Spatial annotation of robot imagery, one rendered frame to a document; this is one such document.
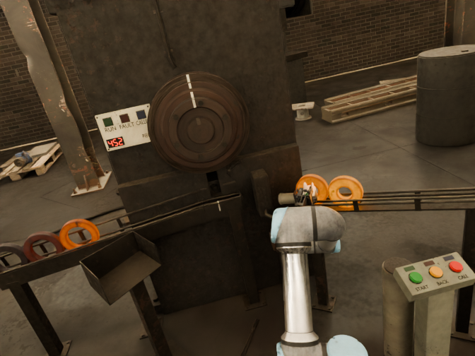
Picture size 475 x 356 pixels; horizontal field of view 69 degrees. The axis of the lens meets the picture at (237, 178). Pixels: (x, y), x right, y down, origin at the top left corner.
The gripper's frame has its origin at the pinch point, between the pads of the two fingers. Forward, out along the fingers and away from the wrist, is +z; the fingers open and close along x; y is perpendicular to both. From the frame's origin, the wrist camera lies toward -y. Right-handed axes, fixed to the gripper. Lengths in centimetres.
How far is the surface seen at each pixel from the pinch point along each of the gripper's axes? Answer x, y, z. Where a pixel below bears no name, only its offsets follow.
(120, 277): 71, 4, -66
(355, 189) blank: -20.3, 0.5, -2.0
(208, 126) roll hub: 36, 44, -10
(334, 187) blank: -11.3, 1.3, -1.8
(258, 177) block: 25.9, 6.2, -1.2
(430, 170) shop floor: -52, -118, 150
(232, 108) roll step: 29, 44, 3
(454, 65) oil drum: -70, -56, 223
